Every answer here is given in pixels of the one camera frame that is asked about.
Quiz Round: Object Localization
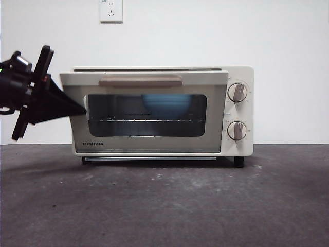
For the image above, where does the oven door with beige handle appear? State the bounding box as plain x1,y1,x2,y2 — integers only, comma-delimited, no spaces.
59,73,229,154

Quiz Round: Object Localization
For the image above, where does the blue ribbed bowl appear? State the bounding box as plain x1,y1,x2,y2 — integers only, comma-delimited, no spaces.
140,94,192,120

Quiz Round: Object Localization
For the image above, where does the metal oven crumb tray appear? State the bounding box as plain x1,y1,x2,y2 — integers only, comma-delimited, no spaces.
84,156,218,163

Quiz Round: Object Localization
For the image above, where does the cream oven knob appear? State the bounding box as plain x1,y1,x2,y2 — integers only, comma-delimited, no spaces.
227,82,248,103
227,120,248,141

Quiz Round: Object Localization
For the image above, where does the cream Toshiba toaster oven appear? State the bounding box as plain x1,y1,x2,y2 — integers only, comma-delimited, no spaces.
71,65,255,168

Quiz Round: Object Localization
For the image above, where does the pale grey left wrist camera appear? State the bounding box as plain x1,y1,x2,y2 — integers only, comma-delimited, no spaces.
11,51,33,72

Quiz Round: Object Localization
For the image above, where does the metal wire oven rack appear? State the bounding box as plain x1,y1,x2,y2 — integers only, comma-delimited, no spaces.
88,114,206,123

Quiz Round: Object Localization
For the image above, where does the white wall socket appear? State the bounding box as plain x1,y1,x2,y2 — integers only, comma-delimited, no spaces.
99,0,123,24

